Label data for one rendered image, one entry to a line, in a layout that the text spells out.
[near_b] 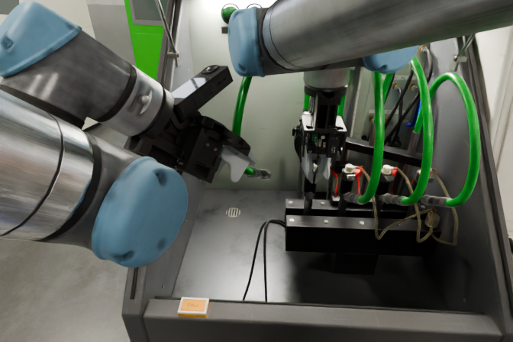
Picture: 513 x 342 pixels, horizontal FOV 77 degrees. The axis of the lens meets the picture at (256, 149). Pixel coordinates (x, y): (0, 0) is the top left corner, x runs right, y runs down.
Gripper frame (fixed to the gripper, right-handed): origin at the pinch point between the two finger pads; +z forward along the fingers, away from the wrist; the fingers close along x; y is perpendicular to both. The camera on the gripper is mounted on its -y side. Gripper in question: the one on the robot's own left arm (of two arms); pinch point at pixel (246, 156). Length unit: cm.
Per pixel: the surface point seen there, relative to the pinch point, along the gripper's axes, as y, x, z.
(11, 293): 83, -160, 42
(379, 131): -9.3, 18.4, 6.5
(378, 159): -5.4, 18.6, 8.5
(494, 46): -39, 29, 26
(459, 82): -24.2, 26.0, 16.6
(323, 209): 0.9, 0.6, 31.6
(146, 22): -140, -260, 82
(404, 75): -40, 9, 38
